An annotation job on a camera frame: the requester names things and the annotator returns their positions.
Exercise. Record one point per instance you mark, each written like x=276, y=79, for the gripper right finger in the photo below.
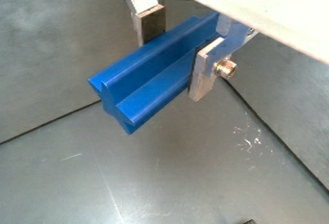
x=213, y=60

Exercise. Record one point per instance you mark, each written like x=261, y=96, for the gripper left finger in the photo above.
x=149, y=18

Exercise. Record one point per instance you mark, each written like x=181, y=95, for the blue star prism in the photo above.
x=139, y=84

